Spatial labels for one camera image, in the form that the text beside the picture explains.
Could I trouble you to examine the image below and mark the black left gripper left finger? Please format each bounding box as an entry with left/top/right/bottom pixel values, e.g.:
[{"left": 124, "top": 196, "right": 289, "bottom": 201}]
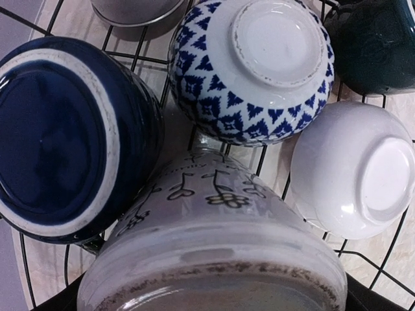
[{"left": 32, "top": 284, "right": 79, "bottom": 311}]

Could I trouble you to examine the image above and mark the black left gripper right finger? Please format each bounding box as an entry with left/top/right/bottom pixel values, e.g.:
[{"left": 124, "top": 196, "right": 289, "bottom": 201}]
[{"left": 346, "top": 273, "right": 406, "bottom": 311}]

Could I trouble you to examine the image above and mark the white floral print mug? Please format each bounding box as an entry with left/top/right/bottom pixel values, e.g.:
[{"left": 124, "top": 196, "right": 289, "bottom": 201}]
[{"left": 77, "top": 148, "right": 348, "bottom": 310}]

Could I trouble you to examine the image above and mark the plain white bowl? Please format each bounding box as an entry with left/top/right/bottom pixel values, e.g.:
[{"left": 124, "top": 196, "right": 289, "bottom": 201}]
[{"left": 290, "top": 101, "right": 414, "bottom": 240}]

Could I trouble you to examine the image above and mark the navy blue ceramic mug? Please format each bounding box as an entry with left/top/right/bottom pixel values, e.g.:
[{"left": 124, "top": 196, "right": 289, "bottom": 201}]
[{"left": 1, "top": 36, "right": 165, "bottom": 244}]

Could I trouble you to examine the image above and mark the blue patterned white bowl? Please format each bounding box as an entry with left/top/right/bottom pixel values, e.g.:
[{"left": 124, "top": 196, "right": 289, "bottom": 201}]
[{"left": 168, "top": 1, "right": 335, "bottom": 147}]

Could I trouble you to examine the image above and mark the dark green ceramic mug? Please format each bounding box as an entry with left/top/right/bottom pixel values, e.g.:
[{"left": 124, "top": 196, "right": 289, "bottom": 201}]
[{"left": 324, "top": 0, "right": 414, "bottom": 95}]

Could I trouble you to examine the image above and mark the brown striped ceramic cup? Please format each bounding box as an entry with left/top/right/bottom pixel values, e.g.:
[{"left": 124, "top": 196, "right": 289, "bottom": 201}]
[{"left": 91, "top": 0, "right": 189, "bottom": 41}]

